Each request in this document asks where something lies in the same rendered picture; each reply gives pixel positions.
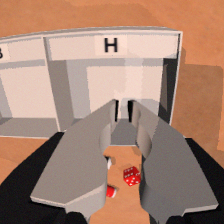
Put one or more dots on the white rack of labelled bins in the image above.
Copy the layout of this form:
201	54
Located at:
85	68

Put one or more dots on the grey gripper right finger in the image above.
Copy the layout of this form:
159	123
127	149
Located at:
178	177

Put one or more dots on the red die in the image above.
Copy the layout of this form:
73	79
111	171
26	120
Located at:
131	176

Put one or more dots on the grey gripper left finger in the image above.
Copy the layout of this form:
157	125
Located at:
66	173

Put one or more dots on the red battery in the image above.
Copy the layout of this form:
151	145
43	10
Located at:
111	191

